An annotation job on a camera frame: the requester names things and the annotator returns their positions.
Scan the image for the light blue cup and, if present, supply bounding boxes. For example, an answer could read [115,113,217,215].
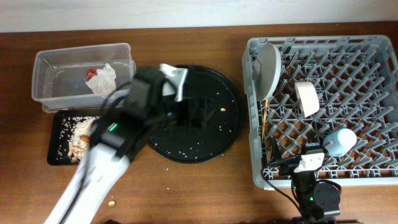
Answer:
[323,128,357,157]

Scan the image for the wooden chopstick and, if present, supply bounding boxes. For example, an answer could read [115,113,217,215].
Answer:
[261,99,269,141]

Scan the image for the pink bowl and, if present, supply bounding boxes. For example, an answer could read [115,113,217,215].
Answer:
[294,82,320,118]

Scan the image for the grey plate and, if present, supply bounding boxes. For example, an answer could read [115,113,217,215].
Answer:
[252,43,282,101]

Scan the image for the white tissue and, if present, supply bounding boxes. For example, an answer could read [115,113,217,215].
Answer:
[85,63,116,96]

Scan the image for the red snack wrapper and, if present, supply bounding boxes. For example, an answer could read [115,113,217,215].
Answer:
[86,68,97,80]

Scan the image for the rice and pasta leftovers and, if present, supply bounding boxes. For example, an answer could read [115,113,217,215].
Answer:
[55,116,98,164]

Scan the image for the carrot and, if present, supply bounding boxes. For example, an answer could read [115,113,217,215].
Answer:
[80,135,90,144]

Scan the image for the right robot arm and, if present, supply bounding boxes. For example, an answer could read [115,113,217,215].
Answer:
[269,139,342,223]

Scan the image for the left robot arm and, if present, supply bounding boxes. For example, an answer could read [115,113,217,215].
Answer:
[46,64,218,223]

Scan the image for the grey dishwasher rack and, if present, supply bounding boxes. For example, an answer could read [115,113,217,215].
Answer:
[242,35,397,190]

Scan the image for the round black tray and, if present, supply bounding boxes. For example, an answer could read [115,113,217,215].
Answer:
[149,65,244,164]

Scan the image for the clear plastic bin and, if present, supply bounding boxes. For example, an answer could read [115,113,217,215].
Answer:
[32,43,136,113]

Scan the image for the black rectangular tray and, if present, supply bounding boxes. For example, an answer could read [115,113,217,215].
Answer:
[47,109,101,166]

